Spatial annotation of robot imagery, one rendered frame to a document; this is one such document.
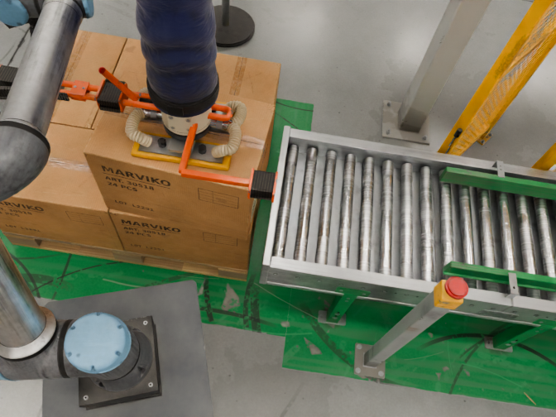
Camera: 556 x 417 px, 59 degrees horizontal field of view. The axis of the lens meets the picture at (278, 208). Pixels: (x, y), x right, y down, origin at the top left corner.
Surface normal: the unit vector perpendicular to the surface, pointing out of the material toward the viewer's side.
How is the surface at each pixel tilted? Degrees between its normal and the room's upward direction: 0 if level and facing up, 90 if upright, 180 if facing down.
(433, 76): 90
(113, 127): 0
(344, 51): 0
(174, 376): 0
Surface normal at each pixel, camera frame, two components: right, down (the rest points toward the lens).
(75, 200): 0.09, -0.48
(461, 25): -0.13, 0.86
